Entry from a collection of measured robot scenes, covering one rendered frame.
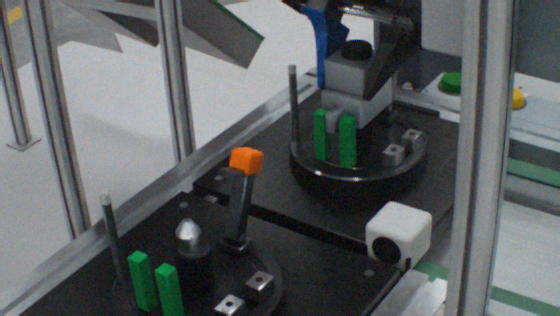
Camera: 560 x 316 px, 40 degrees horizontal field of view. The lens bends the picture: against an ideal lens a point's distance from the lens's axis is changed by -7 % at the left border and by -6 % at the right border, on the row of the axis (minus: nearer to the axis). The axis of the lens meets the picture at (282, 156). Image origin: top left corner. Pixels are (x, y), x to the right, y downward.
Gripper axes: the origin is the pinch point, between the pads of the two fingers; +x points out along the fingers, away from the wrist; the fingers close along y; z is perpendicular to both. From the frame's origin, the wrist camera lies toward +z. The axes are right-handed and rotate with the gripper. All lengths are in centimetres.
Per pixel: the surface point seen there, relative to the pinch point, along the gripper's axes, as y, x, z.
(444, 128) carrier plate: 5.0, 2.3, -15.3
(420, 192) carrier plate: 8.2, 9.9, -5.5
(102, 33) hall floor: -241, -23, -206
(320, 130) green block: -1.3, 7.2, -0.2
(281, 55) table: -36, -6, -43
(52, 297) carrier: -11.1, 28.2, 18.2
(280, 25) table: -43, -12, -52
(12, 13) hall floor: -315, -24, -206
